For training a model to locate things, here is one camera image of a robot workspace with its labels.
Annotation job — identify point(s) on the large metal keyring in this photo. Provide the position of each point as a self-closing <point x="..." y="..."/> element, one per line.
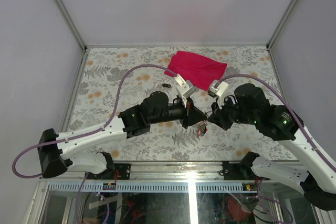
<point x="207" y="116"/>

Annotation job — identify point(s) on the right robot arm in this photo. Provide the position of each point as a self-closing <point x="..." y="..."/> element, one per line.
<point x="315" y="180"/>

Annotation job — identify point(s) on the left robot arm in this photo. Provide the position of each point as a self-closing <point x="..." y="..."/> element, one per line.
<point x="67" y="152"/>

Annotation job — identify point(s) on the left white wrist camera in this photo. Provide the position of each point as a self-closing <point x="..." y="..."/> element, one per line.
<point x="184" y="88"/>

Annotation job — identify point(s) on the white slotted cable duct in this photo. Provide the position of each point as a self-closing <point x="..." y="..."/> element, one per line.
<point x="140" y="187"/>

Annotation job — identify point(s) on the bunch of tagged keys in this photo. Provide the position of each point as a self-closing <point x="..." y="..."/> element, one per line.
<point x="201" y="129"/>

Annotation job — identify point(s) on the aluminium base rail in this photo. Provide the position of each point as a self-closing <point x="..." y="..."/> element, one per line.
<point x="172" y="171"/>

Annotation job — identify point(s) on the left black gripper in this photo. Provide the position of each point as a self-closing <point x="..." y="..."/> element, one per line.
<point x="192" y="114"/>

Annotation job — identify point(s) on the black key tag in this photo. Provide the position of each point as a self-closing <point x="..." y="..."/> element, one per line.
<point x="166" y="85"/>

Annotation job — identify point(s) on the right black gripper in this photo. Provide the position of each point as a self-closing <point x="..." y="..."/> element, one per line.
<point x="218" y="116"/>

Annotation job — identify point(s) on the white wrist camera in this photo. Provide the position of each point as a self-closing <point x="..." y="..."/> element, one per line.
<point x="184" y="88"/>
<point x="218" y="90"/>

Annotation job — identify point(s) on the magenta cloth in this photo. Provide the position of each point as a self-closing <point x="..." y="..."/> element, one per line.
<point x="199" y="70"/>

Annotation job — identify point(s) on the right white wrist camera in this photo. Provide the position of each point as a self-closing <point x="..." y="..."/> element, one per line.
<point x="218" y="90"/>

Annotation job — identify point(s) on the floral table mat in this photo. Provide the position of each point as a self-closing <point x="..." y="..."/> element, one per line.
<point x="115" y="79"/>

